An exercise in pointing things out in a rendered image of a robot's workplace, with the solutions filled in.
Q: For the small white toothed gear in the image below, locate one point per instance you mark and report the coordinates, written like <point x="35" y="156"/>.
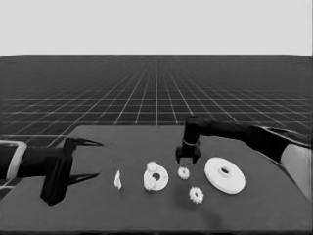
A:
<point x="186" y="174"/>

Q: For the large thick white disc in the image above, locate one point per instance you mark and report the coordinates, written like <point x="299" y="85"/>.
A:
<point x="234" y="182"/>

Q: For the white round carrier with pins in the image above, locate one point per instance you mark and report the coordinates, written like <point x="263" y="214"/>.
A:
<point x="164" y="178"/>

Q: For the small white T-shaped piece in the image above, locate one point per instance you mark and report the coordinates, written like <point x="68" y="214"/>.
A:
<point x="117" y="181"/>

